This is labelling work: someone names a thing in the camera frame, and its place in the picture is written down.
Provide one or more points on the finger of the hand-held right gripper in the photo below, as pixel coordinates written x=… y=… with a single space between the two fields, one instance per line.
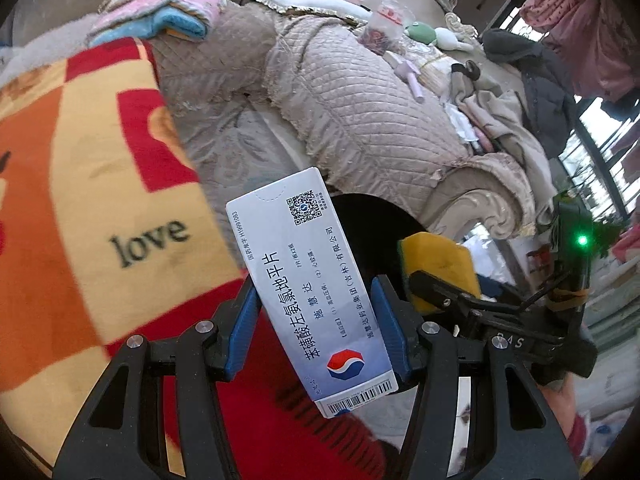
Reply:
x=450 y=300

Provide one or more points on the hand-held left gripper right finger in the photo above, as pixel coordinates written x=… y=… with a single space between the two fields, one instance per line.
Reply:
x=395 y=335

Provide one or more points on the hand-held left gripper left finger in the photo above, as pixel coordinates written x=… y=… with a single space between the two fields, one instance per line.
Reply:
x=240 y=332

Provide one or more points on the green yellow sponge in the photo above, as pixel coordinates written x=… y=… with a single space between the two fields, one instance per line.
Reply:
x=440 y=255

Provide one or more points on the white box red blue logo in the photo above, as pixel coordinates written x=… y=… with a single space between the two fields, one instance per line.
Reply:
x=310 y=285

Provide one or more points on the beige clothing pile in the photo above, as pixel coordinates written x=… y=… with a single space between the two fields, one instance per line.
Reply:
x=505 y=125

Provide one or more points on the red orange printed blanket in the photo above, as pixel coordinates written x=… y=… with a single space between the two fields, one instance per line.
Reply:
x=90 y=200

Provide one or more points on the beige quilted bedspread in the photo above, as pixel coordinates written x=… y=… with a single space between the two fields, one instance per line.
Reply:
x=360 y=110

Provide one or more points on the purple hair brush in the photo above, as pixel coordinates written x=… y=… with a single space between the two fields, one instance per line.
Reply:
x=412 y=80

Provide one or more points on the dark jacket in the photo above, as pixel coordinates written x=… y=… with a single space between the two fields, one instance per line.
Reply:
x=540 y=85

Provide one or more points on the white plush toy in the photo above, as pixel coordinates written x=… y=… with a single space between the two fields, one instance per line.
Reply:
x=452 y=40

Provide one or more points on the green plush toy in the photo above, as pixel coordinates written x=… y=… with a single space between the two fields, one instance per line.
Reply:
x=422 y=32

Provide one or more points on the clear bag of candy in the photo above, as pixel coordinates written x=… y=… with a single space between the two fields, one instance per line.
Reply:
x=382 y=27

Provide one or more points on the pink hanging clothes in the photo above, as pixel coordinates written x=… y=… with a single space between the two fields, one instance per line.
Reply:
x=585 y=15

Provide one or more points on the pink blue folded towel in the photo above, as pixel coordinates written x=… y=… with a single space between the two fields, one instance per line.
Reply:
x=170 y=12

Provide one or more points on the white satin pillow gold trim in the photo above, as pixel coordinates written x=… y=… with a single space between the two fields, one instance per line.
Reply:
x=305 y=2

